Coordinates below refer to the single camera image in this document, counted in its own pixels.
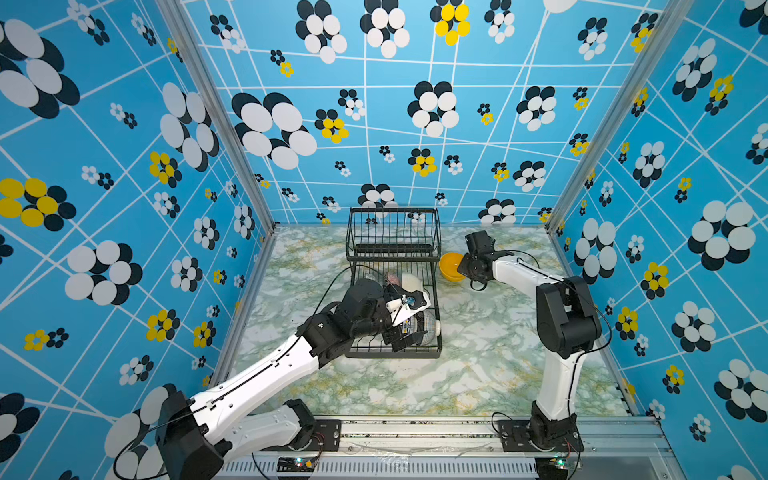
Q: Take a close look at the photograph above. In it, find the plain white bowl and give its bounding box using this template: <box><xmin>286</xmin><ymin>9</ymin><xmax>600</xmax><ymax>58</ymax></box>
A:
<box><xmin>401</xmin><ymin>273</ymin><xmax>425</xmax><ymax>305</ymax></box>

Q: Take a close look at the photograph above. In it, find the blue yellow floral bowl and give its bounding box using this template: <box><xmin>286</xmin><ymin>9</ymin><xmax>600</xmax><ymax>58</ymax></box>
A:
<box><xmin>401</xmin><ymin>315</ymin><xmax>424</xmax><ymax>346</ymax></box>

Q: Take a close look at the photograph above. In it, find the dark blue patterned bowl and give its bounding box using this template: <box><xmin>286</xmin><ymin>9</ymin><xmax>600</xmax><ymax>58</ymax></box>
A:
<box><xmin>418</xmin><ymin>308</ymin><xmax>441</xmax><ymax>346</ymax></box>

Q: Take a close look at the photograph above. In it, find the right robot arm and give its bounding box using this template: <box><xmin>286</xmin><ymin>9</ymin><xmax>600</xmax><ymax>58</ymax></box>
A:
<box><xmin>457</xmin><ymin>230</ymin><xmax>602</xmax><ymax>452</ymax></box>

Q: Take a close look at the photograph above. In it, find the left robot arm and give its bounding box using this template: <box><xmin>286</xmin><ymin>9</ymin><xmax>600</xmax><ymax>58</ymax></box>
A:
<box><xmin>155</xmin><ymin>279</ymin><xmax>431</xmax><ymax>479</ymax></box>

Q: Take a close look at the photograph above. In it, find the black two-tier dish rack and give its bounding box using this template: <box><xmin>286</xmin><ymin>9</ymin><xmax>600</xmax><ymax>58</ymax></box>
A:
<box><xmin>345</xmin><ymin>207</ymin><xmax>442</xmax><ymax>360</ymax></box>

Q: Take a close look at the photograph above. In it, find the aluminium front rail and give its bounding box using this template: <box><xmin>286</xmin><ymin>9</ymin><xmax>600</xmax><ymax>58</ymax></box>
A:
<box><xmin>211</xmin><ymin>414</ymin><xmax>685</xmax><ymax>479</ymax></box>

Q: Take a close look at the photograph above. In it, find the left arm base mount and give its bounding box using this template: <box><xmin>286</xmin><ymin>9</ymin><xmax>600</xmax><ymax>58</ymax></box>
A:
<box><xmin>285</xmin><ymin>419</ymin><xmax>342</xmax><ymax>452</ymax></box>

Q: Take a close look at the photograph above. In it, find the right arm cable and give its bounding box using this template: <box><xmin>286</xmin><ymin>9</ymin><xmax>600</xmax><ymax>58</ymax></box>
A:
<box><xmin>467</xmin><ymin>248</ymin><xmax>614</xmax><ymax>433</ymax></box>

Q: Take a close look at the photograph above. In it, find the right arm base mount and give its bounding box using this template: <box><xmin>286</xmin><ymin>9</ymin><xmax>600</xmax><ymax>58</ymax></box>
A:
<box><xmin>492</xmin><ymin>419</ymin><xmax>584</xmax><ymax>454</ymax></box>

